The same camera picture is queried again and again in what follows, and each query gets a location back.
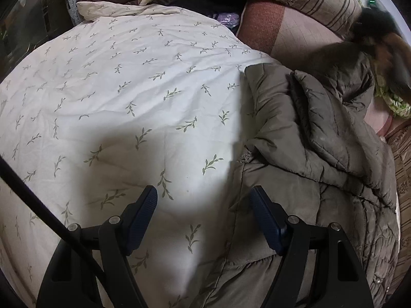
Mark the purple cloth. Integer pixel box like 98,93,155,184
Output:
207,12,241,29

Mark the olive quilted jacket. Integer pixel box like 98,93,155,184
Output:
189,50,400,308

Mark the green floral cloth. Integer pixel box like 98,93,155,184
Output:
372,54,411,119

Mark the reddish-brown cushion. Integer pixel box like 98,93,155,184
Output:
236,2,354,66

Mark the black cable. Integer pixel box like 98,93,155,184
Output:
0,157,108,283

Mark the brown patterned bedding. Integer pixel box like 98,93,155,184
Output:
385,125,411,289

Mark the pink sheet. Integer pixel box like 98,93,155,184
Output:
363,98,400,137

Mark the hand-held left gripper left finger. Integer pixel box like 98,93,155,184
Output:
36,185,158,308

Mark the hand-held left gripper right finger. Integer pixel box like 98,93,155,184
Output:
250,185,375,308

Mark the white leaf-print blanket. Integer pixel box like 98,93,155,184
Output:
0,2,283,308

